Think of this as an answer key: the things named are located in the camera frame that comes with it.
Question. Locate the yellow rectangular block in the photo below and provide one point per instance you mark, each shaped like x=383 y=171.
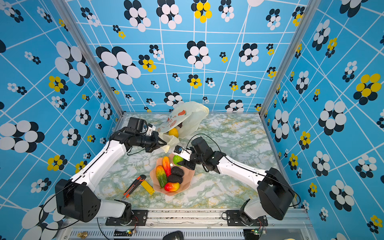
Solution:
x=148 y=187

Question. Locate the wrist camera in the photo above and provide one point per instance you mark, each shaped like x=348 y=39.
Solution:
x=139 y=127
x=182 y=152

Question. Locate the red black utility knife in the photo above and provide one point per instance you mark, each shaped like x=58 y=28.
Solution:
x=133 y=186

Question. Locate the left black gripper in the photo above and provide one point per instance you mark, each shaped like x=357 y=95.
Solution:
x=156 y=144

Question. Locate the red yellow mango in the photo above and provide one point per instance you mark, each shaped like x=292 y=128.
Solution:
x=172 y=187

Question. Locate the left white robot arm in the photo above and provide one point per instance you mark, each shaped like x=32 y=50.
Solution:
x=75 y=197

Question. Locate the black round knob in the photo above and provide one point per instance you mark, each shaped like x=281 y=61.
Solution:
x=177 y=235

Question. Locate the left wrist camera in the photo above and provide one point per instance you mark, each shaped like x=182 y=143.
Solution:
x=139 y=127

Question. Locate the translucent printed plastic bag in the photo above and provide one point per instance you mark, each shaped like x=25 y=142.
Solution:
x=186 y=118

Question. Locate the green lime fruit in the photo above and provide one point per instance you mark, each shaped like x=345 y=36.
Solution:
x=177 y=160

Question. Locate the green orange papaya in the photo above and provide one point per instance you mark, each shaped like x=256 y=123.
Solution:
x=161 y=176

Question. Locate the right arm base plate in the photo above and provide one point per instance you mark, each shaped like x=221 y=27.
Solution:
x=235 y=218

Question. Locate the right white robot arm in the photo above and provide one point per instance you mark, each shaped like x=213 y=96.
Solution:
x=275 y=194

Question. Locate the orange peach fruit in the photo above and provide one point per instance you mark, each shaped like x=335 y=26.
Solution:
x=167 y=166

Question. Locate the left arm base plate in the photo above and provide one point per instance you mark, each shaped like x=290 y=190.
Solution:
x=134 y=218

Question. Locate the yellow bell pepper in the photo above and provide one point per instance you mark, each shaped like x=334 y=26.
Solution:
x=173 y=132

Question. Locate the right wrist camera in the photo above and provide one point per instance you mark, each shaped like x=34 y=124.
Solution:
x=182 y=152

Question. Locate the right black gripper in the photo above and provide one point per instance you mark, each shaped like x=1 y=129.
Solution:
x=188 y=164

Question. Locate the pink scalloped plate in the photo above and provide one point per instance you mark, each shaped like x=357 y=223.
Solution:
x=187 y=178

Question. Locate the aluminium front rail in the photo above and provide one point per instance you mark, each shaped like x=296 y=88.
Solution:
x=195 y=224

